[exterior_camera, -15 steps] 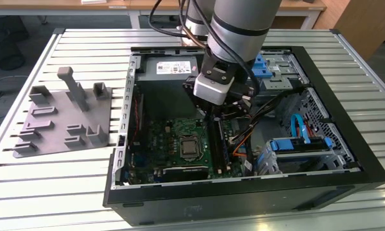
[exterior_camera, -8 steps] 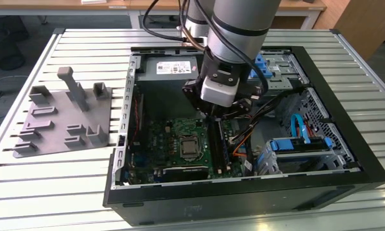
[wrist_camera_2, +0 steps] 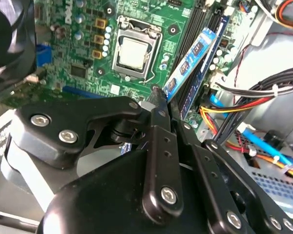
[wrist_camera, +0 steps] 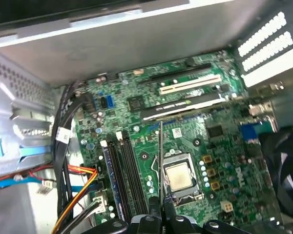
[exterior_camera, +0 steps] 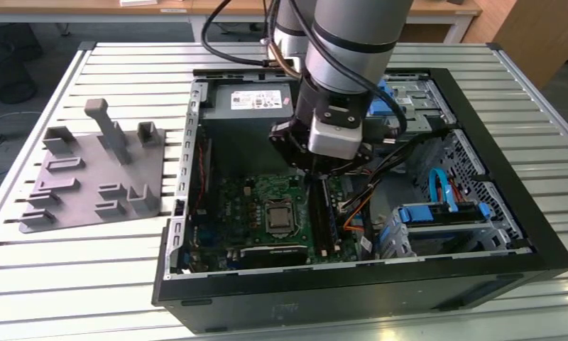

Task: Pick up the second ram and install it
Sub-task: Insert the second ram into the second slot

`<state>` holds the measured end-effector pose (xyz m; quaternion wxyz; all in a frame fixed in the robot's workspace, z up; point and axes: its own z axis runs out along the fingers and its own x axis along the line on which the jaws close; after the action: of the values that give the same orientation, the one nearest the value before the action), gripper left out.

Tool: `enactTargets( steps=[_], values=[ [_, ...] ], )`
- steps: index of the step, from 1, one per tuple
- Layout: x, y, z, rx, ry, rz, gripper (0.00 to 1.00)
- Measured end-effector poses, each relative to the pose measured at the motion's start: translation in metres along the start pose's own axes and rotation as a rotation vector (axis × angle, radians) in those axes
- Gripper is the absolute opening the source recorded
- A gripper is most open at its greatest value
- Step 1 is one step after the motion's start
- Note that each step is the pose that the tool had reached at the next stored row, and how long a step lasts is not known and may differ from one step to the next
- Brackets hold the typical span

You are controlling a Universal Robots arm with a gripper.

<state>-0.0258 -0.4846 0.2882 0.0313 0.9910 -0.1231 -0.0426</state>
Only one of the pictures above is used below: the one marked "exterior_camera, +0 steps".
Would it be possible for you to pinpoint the black graphics card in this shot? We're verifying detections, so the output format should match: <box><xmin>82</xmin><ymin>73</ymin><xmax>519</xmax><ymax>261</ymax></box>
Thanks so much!
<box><xmin>239</xmin><ymin>244</ymin><xmax>309</xmax><ymax>269</ymax></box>

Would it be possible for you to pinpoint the black camera bracket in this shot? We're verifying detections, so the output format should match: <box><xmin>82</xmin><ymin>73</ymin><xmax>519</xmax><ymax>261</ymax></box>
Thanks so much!
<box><xmin>315</xmin><ymin>95</ymin><xmax>361</xmax><ymax>129</ymax></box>

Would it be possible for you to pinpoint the installed RAM stick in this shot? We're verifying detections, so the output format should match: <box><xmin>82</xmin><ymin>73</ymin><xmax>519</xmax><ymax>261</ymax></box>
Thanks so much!
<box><xmin>328</xmin><ymin>180</ymin><xmax>341</xmax><ymax>248</ymax></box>

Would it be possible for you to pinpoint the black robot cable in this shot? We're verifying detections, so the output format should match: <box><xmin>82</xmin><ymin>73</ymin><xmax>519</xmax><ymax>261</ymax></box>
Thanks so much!
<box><xmin>264</xmin><ymin>0</ymin><xmax>411</xmax><ymax>143</ymax></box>

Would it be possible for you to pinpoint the grey power supply white label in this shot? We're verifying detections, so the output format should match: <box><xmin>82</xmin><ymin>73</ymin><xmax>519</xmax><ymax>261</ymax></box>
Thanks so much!
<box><xmin>201</xmin><ymin>83</ymin><xmax>297</xmax><ymax>175</ymax></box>

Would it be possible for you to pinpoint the black sleeved wire bundle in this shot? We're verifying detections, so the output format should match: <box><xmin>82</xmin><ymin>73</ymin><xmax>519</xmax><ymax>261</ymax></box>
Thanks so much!
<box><xmin>367</xmin><ymin>126</ymin><xmax>456</xmax><ymax>189</ymax></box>

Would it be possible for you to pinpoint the orange wire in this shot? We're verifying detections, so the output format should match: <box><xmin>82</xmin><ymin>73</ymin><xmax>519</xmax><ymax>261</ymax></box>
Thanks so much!
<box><xmin>343</xmin><ymin>204</ymin><xmax>375</xmax><ymax>232</ymax></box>

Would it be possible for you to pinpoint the black office chair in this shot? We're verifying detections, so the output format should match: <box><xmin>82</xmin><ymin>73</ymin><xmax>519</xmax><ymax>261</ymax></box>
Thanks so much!
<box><xmin>0</xmin><ymin>23</ymin><xmax>44</xmax><ymax>104</ymax></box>

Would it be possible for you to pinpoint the metal disk bay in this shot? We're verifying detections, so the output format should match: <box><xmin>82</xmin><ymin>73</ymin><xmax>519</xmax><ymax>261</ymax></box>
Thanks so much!
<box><xmin>373</xmin><ymin>212</ymin><xmax>521</xmax><ymax>259</ymax></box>

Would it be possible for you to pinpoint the red wire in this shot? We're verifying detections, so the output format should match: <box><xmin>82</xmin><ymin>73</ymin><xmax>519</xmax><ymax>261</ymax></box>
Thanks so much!
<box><xmin>192</xmin><ymin>145</ymin><xmax>209</xmax><ymax>214</ymax></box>

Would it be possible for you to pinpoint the wooden cabinet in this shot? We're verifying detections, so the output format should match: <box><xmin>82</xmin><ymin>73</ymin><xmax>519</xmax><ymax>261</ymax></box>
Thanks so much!
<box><xmin>463</xmin><ymin>0</ymin><xmax>568</xmax><ymax>90</ymax></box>

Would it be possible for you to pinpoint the black PC case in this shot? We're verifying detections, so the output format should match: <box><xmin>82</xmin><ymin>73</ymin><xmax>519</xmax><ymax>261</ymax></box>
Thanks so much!
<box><xmin>151</xmin><ymin>67</ymin><xmax>568</xmax><ymax>335</ymax></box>

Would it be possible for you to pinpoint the wooden desk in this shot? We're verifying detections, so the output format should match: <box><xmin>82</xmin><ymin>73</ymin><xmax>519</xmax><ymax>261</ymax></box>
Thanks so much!
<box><xmin>0</xmin><ymin>0</ymin><xmax>483</xmax><ymax>43</ymax></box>

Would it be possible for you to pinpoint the metal drive cage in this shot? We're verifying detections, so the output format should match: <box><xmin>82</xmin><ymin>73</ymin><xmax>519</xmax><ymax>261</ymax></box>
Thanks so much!
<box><xmin>364</xmin><ymin>76</ymin><xmax>456</xmax><ymax>157</ymax></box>

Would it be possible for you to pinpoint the grey parts rack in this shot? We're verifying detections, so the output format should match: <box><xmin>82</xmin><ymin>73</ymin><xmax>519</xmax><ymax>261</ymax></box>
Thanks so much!
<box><xmin>17</xmin><ymin>98</ymin><xmax>168</xmax><ymax>234</ymax></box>

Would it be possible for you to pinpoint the black cable with brass plug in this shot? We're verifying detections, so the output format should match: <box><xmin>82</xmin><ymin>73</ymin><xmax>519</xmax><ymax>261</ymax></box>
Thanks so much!
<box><xmin>200</xmin><ymin>0</ymin><xmax>301</xmax><ymax>77</ymax></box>

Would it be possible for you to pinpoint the hard disk in blue carrier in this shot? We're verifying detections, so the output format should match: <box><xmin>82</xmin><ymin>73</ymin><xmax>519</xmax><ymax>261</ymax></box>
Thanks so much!
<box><xmin>396</xmin><ymin>201</ymin><xmax>491</xmax><ymax>226</ymax></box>

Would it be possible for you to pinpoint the blue drive bay latch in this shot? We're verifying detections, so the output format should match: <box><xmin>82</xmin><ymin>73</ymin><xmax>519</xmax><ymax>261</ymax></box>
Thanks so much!
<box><xmin>367</xmin><ymin>78</ymin><xmax>404</xmax><ymax>117</ymax></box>

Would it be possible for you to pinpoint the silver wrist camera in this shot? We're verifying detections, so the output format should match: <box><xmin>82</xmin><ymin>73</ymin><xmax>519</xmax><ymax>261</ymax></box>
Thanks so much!
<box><xmin>307</xmin><ymin>120</ymin><xmax>364</xmax><ymax>161</ymax></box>

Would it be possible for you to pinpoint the green motherboard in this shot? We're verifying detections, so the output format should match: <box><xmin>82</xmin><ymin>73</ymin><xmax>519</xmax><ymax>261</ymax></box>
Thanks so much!
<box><xmin>184</xmin><ymin>173</ymin><xmax>361</xmax><ymax>273</ymax></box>

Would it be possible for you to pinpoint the silver CPU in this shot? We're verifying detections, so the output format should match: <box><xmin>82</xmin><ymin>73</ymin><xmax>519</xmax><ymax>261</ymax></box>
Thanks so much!
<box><xmin>267</xmin><ymin>207</ymin><xmax>292</xmax><ymax>228</ymax></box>

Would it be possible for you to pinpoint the CPU socket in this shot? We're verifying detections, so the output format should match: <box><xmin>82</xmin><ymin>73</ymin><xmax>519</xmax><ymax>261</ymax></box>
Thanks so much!
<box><xmin>263</xmin><ymin>200</ymin><xmax>299</xmax><ymax>239</ymax></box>

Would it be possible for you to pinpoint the blue flat wire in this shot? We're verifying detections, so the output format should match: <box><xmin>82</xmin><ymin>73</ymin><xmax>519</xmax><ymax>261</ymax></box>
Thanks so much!
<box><xmin>428</xmin><ymin>167</ymin><xmax>459</xmax><ymax>214</ymax></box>

